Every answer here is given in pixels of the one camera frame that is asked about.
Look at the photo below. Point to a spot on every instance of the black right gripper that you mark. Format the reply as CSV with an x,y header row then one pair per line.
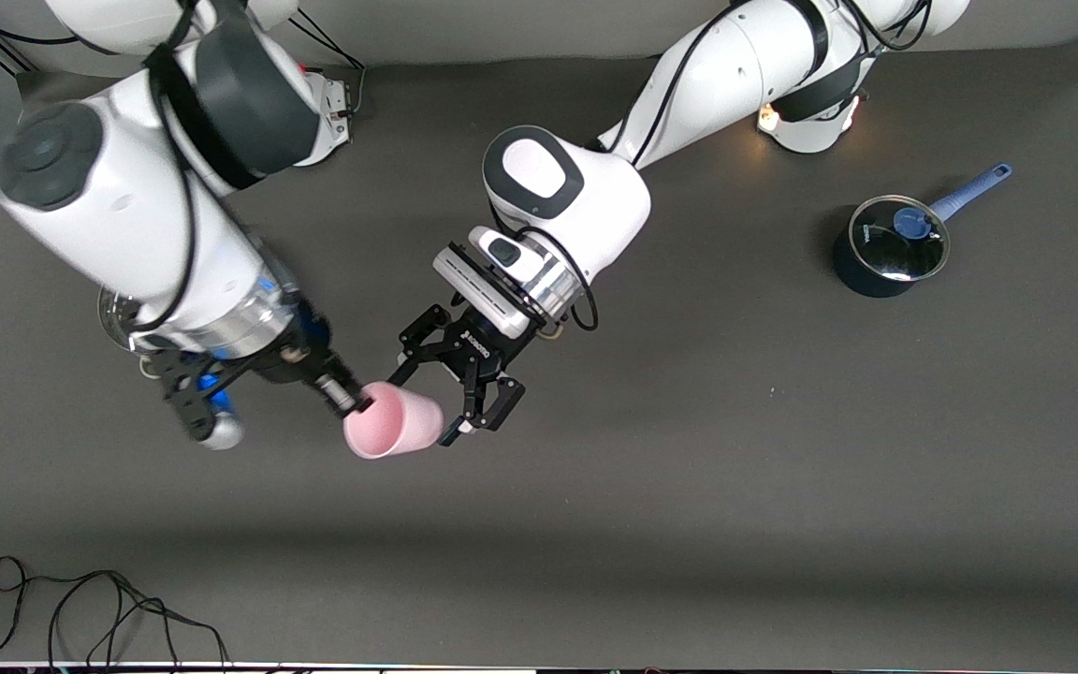
x,y
294,363

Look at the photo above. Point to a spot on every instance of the dark grey table mat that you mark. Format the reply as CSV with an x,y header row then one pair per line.
x,y
689,487

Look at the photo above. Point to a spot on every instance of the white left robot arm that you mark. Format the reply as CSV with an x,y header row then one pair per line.
x,y
717,75

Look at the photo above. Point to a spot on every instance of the glass lid with blue knob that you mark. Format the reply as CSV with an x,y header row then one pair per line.
x,y
885,248

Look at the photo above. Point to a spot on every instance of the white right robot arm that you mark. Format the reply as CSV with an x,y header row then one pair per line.
x,y
109,206

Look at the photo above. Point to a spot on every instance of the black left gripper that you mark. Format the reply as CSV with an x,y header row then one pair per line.
x,y
480,344

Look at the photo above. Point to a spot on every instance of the dark blue saucepan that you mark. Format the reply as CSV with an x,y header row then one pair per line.
x,y
862,276

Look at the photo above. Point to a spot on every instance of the pink plastic cup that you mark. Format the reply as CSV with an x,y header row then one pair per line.
x,y
399,426

